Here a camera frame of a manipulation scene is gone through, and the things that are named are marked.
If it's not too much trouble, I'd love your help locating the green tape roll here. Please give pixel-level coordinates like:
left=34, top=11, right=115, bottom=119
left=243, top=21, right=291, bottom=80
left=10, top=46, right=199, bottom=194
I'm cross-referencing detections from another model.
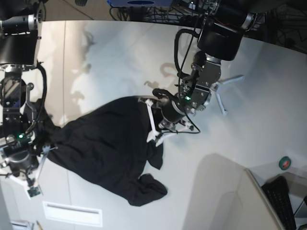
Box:
left=278, top=156, right=292, bottom=171

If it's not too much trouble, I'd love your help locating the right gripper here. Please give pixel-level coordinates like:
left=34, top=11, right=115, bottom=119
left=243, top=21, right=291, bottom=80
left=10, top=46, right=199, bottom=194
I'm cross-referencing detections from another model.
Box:
left=0, top=141, right=39, bottom=178

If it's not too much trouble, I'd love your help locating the pencil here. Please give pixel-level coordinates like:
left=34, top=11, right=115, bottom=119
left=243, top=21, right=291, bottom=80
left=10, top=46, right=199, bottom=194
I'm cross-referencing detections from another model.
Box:
left=36, top=220, right=43, bottom=230

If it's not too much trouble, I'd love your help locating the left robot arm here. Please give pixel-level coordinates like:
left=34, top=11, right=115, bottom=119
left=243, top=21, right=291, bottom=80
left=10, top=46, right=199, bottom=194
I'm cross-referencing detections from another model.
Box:
left=153, top=0, right=258, bottom=132

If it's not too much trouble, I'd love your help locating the black keyboard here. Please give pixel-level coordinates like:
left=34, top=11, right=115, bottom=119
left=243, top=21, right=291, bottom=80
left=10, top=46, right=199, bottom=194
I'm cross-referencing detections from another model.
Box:
left=261, top=176, right=296, bottom=230

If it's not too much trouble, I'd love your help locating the white plastic camera mount bracket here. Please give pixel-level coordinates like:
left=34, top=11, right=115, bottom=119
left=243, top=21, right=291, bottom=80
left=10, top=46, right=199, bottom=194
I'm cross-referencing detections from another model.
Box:
left=211, top=74, right=245, bottom=116

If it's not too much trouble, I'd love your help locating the black t-shirt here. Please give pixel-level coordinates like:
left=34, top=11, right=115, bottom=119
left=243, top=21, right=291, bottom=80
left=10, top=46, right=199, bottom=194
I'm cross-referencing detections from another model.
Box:
left=37, top=96, right=167, bottom=207

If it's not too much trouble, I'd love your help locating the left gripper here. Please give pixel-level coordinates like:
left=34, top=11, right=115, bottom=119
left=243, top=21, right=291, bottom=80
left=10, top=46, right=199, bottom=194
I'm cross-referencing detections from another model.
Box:
left=152, top=88, right=185, bottom=131

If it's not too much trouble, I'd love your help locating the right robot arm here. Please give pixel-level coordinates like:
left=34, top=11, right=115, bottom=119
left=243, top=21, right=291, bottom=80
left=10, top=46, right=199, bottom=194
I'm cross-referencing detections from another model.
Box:
left=0, top=0, right=47, bottom=179

